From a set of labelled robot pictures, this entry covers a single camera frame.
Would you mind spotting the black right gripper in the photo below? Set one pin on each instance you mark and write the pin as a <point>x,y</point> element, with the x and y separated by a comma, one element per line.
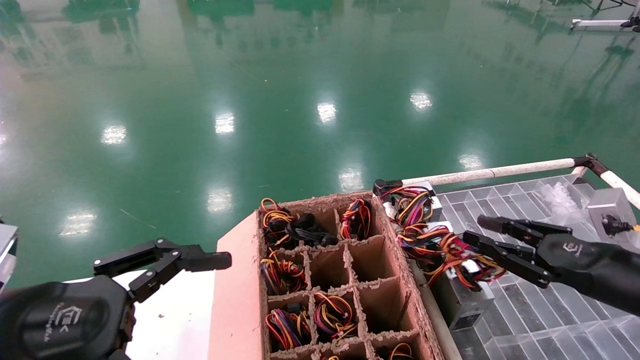
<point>590,265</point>

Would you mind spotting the clear plastic compartment tray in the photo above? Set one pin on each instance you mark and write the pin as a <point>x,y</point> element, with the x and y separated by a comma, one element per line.
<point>550,320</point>

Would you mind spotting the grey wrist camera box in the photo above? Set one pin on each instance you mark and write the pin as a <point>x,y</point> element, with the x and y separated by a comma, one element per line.
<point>607,205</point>
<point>6,255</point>

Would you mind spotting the white pipe rack frame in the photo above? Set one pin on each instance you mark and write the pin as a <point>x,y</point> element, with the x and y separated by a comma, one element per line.
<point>475,174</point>

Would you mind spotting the white wheeled equipment stand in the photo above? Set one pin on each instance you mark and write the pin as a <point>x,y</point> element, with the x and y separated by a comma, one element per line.
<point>595,23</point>

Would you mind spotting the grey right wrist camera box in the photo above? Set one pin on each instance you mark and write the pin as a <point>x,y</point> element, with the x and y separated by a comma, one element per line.
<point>607,205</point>

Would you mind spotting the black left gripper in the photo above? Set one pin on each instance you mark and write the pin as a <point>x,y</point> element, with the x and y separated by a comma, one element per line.
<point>60,320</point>

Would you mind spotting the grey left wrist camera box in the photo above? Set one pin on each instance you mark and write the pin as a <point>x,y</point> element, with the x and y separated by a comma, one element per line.
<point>6,255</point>

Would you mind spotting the brown cardboard divider box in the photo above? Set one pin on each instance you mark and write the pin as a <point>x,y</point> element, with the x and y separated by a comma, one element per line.
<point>235,300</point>

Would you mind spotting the crumpled clear plastic bag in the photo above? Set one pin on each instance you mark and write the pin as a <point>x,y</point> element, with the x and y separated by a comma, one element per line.
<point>560,200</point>

